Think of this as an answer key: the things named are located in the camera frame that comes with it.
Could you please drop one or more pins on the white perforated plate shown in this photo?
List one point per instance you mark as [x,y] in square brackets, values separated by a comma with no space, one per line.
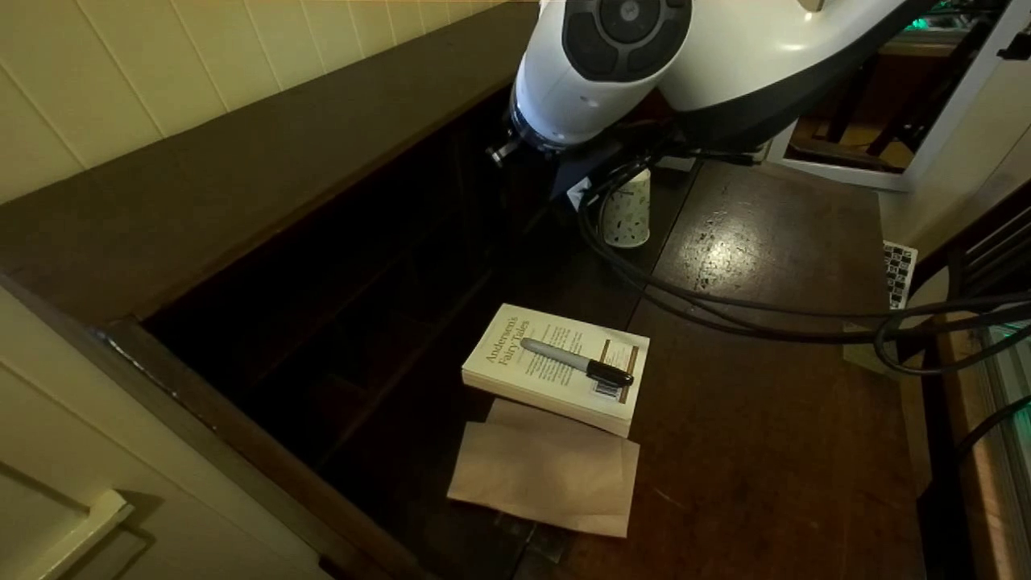
[902,276]

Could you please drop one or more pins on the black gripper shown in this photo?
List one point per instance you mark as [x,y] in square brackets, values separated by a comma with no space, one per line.
[565,166]

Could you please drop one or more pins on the black and silver pen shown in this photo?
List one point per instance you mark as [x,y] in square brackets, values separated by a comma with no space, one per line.
[570,359]

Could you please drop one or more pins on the white room door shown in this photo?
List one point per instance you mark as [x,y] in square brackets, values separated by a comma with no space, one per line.
[969,117]

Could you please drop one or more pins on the light wooden stand table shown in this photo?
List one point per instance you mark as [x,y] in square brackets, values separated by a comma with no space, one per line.
[859,138]

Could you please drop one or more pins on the speckled white paper cup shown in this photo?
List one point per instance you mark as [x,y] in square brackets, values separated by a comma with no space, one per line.
[627,212]

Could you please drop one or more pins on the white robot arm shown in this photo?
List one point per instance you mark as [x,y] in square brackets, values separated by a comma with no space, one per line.
[600,75]

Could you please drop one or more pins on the dark wooden secretary desk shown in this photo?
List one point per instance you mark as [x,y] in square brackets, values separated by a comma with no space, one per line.
[215,193]

